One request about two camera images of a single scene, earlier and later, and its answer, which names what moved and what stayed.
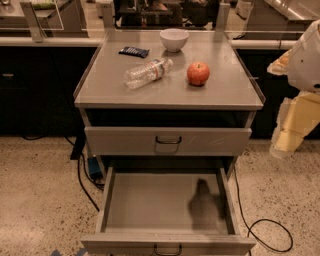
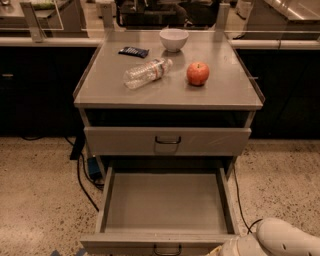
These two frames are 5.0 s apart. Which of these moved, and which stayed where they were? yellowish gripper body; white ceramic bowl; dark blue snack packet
Moved: yellowish gripper body
Stayed: dark blue snack packet; white ceramic bowl
